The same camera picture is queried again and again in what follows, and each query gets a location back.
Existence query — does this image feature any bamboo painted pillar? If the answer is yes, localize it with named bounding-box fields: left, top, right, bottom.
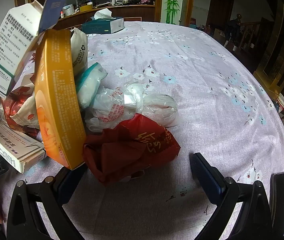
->
left=160, top=0, right=188, bottom=25

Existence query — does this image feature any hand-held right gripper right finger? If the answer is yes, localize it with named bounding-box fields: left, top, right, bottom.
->
left=189, top=152, right=273, bottom=240

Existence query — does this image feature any long white medicine box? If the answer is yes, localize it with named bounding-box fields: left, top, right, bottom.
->
left=0, top=97, right=48, bottom=173

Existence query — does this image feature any wooden stair railing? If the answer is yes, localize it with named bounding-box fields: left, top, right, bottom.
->
left=232, top=14, right=262, bottom=53

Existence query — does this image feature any floral pink tablecloth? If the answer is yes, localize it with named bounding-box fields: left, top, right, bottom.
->
left=2, top=21, right=284, bottom=240

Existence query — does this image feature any clear plastic bag red print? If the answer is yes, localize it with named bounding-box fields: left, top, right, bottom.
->
left=84, top=84, right=145, bottom=133

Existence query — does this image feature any red white snack wrapper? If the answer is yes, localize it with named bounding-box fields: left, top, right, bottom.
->
left=1, top=52, right=40, bottom=139

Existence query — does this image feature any teal white plastic packet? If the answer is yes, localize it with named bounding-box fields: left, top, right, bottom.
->
left=76, top=62, right=107, bottom=109

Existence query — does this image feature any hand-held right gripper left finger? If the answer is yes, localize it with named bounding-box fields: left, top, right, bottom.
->
left=6, top=164, right=89, bottom=240

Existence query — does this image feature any wooden counter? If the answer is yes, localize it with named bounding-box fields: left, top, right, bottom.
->
left=54, top=4, right=156, bottom=30

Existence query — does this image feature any dark wooden door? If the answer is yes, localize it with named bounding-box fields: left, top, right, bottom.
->
left=205, top=0, right=235, bottom=30

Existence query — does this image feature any clear plastic wrap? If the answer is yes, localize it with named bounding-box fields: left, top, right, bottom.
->
left=124, top=82, right=178, bottom=127

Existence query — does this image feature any white round tin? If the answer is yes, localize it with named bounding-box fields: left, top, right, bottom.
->
left=62, top=4, right=75, bottom=18

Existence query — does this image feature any white plastic bucket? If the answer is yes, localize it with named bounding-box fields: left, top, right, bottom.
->
left=275, top=92, right=284, bottom=113

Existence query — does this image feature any orange cardboard box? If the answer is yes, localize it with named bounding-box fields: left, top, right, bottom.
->
left=34, top=29, right=87, bottom=170

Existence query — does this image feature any golden black pillar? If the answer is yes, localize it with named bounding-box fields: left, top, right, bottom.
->
left=253, top=0, right=284, bottom=93

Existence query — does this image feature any white medicine box teal band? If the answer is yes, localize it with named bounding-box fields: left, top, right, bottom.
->
left=0, top=0, right=45, bottom=99

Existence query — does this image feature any green tissue box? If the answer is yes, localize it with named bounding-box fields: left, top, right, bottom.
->
left=82, top=8, right=124, bottom=34

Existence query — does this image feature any blue white carton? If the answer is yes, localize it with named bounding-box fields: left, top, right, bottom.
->
left=37, top=0, right=72, bottom=34

